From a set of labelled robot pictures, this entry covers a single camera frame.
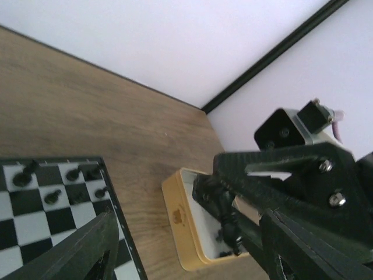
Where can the black chess piece corner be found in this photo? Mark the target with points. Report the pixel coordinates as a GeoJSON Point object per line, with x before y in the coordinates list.
{"type": "Point", "coordinates": [94, 173]}

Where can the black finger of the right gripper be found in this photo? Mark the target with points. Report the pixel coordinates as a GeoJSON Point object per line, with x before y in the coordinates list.
{"type": "Point", "coordinates": [284, 179]}

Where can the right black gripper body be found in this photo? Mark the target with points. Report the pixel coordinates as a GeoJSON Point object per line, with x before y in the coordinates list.
{"type": "Point", "coordinates": [334, 192]}

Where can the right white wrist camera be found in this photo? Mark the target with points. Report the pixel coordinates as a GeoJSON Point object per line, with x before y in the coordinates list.
{"type": "Point", "coordinates": [313, 124]}

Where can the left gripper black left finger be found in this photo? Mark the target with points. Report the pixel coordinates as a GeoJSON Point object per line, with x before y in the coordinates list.
{"type": "Point", "coordinates": [88, 253]}

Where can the black grey chessboard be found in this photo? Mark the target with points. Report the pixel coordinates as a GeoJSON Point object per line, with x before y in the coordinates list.
{"type": "Point", "coordinates": [30, 227]}

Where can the pile of black chess pieces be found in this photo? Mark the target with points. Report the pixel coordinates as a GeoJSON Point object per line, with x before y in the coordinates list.
{"type": "Point", "coordinates": [224, 249]}

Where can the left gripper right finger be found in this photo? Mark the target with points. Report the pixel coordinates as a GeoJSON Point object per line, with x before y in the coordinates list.
{"type": "Point", "coordinates": [308, 256]}

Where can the black chess pawn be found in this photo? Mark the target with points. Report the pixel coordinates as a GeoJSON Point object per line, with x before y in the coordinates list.
{"type": "Point", "coordinates": [80, 197]}
{"type": "Point", "coordinates": [52, 197]}
{"type": "Point", "coordinates": [102, 193]}

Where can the tall black chess piece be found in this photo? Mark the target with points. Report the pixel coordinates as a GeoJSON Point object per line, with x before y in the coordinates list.
{"type": "Point", "coordinates": [214, 193]}

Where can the yellow metal tin box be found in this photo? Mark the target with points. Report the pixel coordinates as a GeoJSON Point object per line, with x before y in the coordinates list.
{"type": "Point", "coordinates": [194, 229]}

